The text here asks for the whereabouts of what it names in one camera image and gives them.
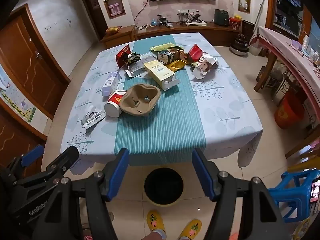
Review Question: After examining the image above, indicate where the wall socket with plugs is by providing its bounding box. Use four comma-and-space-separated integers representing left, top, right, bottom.
176, 9, 200, 16

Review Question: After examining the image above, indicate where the yellow plastic stool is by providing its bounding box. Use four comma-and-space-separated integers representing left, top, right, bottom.
287, 160, 320, 173

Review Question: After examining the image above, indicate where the white bucket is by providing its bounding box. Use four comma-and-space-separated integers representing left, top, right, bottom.
249, 44, 262, 57

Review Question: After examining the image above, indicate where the dark brown wastebasket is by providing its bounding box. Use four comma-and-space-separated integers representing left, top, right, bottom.
241, 20, 255, 40

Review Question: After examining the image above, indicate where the long handled mop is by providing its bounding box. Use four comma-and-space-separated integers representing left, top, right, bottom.
250, 0, 266, 45

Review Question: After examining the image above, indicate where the table with teal-white cloth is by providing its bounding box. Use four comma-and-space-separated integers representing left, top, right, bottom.
60, 32, 263, 175

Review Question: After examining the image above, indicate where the brown wooden door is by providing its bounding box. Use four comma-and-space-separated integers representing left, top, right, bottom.
0, 4, 72, 120

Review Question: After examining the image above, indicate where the low wooden cabinet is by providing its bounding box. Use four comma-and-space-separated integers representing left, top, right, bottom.
0, 105, 48, 178

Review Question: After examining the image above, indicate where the brown pulp cup carrier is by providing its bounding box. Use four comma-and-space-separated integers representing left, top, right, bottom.
120, 84, 161, 117

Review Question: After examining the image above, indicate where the small white blue box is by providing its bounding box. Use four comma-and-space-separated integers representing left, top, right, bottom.
157, 49, 177, 64

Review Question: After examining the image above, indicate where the person's left leg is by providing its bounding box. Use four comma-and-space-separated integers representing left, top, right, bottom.
142, 230, 167, 240

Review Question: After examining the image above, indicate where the red snack packet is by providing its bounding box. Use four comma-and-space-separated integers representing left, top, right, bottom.
116, 44, 131, 68
187, 44, 203, 62

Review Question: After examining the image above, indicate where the red plastic basket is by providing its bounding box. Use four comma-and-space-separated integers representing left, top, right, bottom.
229, 17, 242, 30

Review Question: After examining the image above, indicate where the red white paper cup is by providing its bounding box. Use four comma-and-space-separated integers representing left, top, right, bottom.
104, 90, 128, 118

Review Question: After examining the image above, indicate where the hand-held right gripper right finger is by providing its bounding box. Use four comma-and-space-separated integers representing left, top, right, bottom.
191, 147, 293, 240

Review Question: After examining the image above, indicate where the dark wooden door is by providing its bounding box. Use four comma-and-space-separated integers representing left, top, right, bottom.
78, 0, 108, 40

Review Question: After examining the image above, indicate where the pale yellow carton box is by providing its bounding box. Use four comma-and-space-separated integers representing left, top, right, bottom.
144, 60, 180, 91

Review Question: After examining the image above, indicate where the smartphone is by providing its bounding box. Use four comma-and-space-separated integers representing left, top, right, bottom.
311, 179, 320, 204

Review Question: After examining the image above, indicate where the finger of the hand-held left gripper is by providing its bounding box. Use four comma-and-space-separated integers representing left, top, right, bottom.
40, 146, 79, 180
6, 144, 45, 180

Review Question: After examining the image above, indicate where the yellow green snack bag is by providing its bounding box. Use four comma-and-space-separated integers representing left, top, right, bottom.
149, 42, 184, 55

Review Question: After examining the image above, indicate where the white tissue packet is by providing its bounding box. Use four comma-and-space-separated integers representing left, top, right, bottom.
102, 70, 120, 97

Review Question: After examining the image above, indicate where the brown wrapper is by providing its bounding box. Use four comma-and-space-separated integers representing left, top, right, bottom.
174, 49, 190, 62

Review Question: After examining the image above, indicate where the black television cable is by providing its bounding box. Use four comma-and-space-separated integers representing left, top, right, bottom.
133, 0, 150, 25

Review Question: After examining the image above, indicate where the dark printed box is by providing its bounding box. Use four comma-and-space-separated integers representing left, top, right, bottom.
255, 66, 268, 82

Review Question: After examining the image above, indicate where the yellow embroidered slipper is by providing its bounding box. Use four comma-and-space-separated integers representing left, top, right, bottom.
178, 219, 202, 240
146, 210, 163, 233

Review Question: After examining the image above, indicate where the dark snack wrapper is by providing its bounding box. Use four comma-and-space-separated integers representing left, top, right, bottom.
124, 52, 141, 65

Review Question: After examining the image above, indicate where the side table with pink cloth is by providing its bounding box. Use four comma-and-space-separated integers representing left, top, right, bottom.
253, 25, 320, 158

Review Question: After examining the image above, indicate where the colourful wall sticker border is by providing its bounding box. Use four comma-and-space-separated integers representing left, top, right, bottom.
0, 64, 37, 123

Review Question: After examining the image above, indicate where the orange yellow foil bag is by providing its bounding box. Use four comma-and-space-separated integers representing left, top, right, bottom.
166, 59, 188, 72

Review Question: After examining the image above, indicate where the dark green air fryer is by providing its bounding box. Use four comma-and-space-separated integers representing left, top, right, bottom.
214, 9, 230, 27

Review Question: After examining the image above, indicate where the clear plastic blister package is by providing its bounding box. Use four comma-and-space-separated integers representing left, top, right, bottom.
124, 60, 150, 78

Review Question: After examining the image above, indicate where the red plastic bucket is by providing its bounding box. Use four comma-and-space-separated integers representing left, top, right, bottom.
274, 90, 305, 130

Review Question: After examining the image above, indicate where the long wooden television cabinet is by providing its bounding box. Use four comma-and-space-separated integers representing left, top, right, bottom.
101, 21, 250, 48

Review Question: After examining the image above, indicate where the white wall shelf unit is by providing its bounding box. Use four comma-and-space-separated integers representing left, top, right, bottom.
91, 0, 133, 28

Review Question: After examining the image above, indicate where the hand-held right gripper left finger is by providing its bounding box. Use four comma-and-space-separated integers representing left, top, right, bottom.
31, 147, 130, 240

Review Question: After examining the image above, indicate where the dark brown ceramic jar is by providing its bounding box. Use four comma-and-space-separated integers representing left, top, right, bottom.
230, 33, 250, 56

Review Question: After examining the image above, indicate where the blue plastic stool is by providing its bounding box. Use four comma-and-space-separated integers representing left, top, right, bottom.
267, 169, 320, 223

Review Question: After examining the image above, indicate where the white wrapper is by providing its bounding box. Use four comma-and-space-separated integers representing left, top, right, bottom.
80, 106, 105, 130

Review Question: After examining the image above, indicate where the yellow bin with black liner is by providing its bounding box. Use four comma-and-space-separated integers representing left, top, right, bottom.
144, 167, 185, 207

